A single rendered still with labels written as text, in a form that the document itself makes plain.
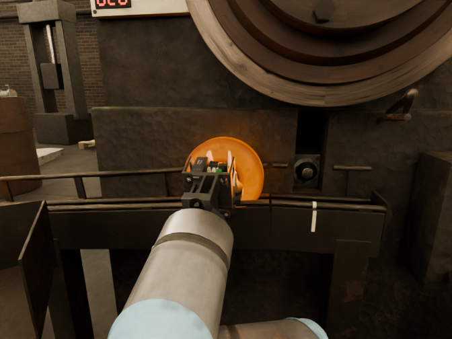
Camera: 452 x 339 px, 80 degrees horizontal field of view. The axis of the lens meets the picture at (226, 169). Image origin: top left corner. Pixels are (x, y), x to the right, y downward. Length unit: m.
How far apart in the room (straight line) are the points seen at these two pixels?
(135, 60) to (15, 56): 8.63
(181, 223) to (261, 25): 0.29
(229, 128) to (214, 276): 0.36
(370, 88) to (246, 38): 0.21
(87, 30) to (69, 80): 2.52
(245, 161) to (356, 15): 0.27
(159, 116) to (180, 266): 0.40
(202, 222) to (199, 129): 0.31
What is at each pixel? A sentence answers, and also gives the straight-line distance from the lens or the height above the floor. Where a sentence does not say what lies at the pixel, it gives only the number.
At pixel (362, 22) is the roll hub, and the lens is 0.40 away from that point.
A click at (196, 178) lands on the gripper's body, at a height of 0.78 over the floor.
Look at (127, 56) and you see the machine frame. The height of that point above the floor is 0.98.
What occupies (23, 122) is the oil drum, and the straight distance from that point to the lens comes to 3.14.
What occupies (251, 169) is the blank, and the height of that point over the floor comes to 0.77.
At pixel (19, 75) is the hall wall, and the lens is 9.22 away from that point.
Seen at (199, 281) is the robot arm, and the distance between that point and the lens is 0.27.
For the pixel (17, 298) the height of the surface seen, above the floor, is 0.61.
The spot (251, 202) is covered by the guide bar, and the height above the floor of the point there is 0.71.
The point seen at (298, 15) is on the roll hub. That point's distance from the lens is 0.39.
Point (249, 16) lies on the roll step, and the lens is 0.44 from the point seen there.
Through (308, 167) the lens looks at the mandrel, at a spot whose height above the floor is 0.75.
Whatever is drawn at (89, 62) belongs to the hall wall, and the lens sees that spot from 7.95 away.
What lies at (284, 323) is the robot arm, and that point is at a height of 0.62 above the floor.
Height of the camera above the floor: 0.90
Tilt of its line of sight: 15 degrees down
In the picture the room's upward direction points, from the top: straight up
